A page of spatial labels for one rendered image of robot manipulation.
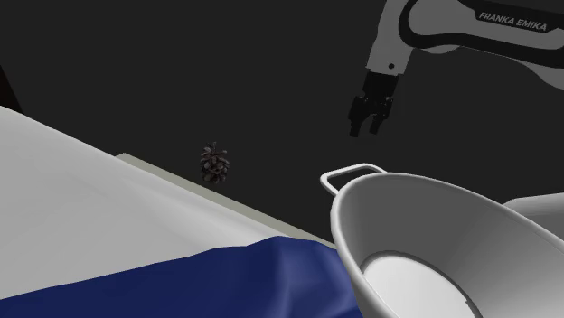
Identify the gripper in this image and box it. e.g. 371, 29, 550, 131
347, 70, 400, 138

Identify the brown pine cone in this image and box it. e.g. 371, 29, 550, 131
200, 141, 231, 184

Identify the bed with blue blanket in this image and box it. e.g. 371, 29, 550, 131
0, 105, 363, 318

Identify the grey metal bowl with handle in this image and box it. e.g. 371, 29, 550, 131
320, 163, 564, 318

